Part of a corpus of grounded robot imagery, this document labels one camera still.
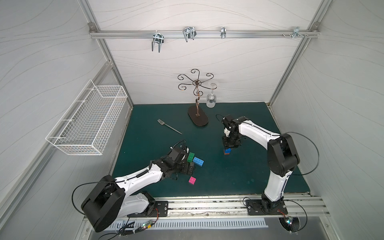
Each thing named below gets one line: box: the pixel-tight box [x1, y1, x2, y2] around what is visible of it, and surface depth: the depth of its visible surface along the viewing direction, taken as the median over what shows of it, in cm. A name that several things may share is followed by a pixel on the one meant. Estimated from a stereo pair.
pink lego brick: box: [188, 176, 197, 185], surface depth 83 cm
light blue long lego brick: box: [192, 156, 205, 167], surface depth 90 cm
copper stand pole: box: [177, 68, 217, 117], surface depth 92 cm
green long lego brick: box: [186, 152, 195, 163], surface depth 92 cm
